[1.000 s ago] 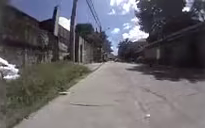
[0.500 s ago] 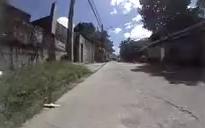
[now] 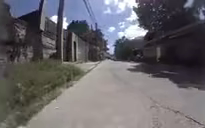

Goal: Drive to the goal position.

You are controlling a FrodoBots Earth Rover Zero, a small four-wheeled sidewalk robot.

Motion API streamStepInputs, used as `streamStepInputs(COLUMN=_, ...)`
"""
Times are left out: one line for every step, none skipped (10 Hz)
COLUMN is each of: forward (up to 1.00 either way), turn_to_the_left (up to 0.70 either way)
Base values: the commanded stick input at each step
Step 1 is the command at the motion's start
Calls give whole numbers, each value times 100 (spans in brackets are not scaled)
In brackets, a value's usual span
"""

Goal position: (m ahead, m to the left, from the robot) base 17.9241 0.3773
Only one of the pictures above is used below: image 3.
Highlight thin utility pole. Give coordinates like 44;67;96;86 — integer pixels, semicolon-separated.
94;21;100;61

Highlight distant green trees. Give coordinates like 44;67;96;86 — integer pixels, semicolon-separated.
113;35;145;62

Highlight row of buildings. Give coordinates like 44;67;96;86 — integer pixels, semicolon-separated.
62;19;110;63

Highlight grey concrete road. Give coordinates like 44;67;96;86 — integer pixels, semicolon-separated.
21;58;205;128

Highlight wooden utility pole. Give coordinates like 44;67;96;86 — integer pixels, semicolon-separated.
55;0;66;63

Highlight dark tree trunk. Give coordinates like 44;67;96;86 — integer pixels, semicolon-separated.
32;0;46;62

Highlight grass verge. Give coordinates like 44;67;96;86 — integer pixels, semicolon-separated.
0;59;88;128

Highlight large dark tree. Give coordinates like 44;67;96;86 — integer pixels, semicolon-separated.
133;0;205;34

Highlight long low building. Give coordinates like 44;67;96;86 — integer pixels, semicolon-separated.
142;20;205;68

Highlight overhead wires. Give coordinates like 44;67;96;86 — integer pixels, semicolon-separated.
81;0;98;28

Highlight stone wall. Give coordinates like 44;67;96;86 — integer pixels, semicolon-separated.
0;16;58;66

